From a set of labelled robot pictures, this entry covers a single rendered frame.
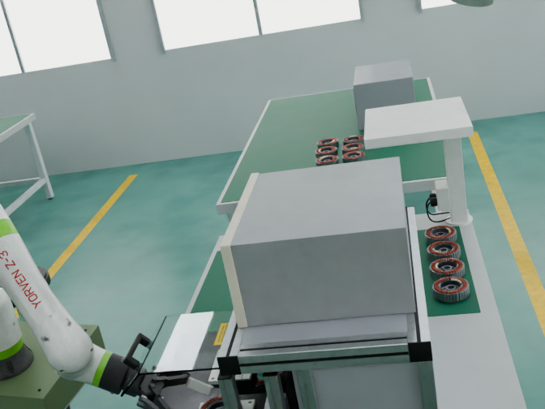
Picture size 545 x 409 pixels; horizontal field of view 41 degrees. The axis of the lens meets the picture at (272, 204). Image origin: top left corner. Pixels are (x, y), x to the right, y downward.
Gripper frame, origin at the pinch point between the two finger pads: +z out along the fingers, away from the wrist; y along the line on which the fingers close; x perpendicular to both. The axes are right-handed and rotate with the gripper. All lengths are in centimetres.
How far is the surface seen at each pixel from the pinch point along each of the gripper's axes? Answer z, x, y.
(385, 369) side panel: 31, 44, 20
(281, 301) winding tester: 6.8, 43.8, 10.4
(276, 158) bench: -4, -12, -213
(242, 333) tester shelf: 1.7, 34.2, 12.8
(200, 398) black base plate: -0.8, -7.1, -11.1
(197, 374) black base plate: -3.8, -8.9, -22.1
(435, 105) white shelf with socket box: 42, 67, -113
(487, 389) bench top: 66, 29, -10
